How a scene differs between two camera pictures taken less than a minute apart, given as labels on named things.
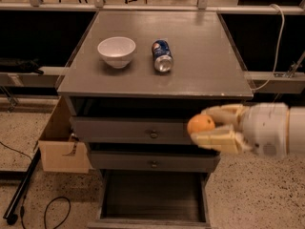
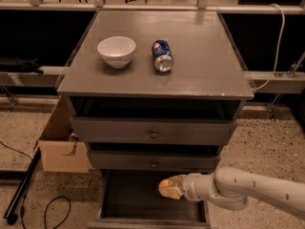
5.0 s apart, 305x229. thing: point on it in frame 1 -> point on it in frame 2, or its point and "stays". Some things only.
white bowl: x=116 y=50 stays
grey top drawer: x=131 y=130 stays
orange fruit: x=199 y=122 -> x=165 y=183
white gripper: x=266 y=128 -> x=192 y=186
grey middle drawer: x=153 y=161 stays
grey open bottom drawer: x=152 y=199 stays
